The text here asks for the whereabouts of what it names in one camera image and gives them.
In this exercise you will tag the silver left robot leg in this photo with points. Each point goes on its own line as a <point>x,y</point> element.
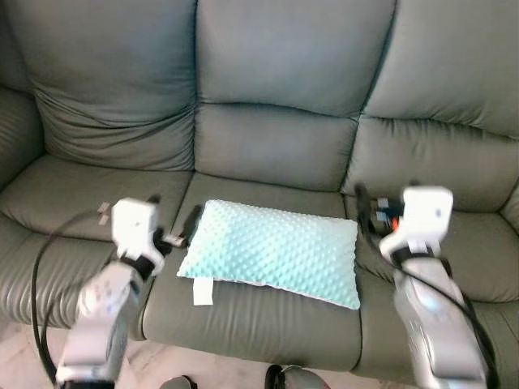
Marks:
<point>178,382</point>

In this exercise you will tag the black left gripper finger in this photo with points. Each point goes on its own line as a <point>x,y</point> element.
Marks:
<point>192,223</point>
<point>153,199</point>

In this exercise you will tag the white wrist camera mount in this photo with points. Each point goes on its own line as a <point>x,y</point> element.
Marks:
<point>426,215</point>
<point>134,227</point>

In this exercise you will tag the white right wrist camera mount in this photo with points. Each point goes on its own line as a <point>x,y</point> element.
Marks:
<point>426,215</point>

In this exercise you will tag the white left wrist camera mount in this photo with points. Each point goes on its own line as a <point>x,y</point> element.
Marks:
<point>134,227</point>

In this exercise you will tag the teal dotted plush pillow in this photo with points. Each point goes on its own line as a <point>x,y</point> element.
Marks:
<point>276,247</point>

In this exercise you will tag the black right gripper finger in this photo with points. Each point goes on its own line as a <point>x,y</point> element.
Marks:
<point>362,209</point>

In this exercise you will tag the grey-green leather sofa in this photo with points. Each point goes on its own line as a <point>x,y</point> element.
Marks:
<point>276,57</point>

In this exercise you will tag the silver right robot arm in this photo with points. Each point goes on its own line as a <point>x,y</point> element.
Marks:
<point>434,316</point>

